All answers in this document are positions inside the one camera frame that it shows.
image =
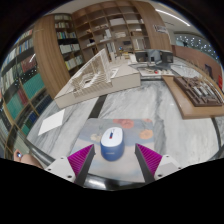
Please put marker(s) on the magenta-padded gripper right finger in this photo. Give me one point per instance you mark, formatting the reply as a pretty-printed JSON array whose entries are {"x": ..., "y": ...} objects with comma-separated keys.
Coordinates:
[{"x": 151, "y": 161}]

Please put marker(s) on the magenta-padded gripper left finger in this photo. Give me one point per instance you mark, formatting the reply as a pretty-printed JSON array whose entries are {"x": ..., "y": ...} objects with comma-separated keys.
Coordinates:
[{"x": 78, "y": 163}]

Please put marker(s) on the blue and white computer mouse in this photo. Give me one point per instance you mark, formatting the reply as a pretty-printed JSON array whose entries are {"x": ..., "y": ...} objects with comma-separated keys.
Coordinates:
[{"x": 112, "y": 143}]

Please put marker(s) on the floral print mouse pad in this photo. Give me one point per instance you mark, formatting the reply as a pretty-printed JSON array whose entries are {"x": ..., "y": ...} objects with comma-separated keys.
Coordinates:
[{"x": 133, "y": 133}]

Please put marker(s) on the white paper sheet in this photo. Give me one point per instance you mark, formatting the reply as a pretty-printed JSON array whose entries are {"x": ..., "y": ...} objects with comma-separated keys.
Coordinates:
[{"x": 51, "y": 122}]

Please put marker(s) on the person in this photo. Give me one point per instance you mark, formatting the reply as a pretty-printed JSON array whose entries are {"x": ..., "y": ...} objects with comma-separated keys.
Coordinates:
[{"x": 28, "y": 160}]

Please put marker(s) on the light wooden base board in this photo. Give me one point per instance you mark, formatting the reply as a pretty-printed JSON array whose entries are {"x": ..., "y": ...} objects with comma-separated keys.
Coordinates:
[{"x": 188, "y": 108}]

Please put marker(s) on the dark brown architectural model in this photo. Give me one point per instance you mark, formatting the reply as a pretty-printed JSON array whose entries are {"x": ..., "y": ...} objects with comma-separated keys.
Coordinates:
[{"x": 200, "y": 91}]

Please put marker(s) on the white architectural model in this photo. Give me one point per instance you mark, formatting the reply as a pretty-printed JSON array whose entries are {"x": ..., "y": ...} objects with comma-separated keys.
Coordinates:
[{"x": 110, "y": 80}]

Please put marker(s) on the bookshelf full of books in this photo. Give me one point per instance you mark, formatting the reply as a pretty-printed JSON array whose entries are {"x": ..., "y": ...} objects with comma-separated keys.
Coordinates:
[{"x": 20, "y": 90}]

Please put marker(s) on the grey architectural model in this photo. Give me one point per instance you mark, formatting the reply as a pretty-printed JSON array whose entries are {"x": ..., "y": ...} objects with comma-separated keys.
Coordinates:
[{"x": 153, "y": 58}]

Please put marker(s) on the group of small ceiling lights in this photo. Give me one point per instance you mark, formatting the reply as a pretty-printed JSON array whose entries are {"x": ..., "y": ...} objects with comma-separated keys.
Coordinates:
[{"x": 198, "y": 43}]

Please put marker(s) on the wooden shelf unit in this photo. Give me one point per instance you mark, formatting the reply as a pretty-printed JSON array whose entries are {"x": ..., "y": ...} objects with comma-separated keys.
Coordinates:
[{"x": 113, "y": 30}]

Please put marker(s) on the long ceiling light strip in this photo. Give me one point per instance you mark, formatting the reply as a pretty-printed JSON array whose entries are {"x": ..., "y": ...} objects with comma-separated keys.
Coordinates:
[{"x": 173, "y": 16}]

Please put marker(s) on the white wall sign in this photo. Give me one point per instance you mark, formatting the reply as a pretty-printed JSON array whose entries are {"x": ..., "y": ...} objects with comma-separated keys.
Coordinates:
[{"x": 160, "y": 29}]

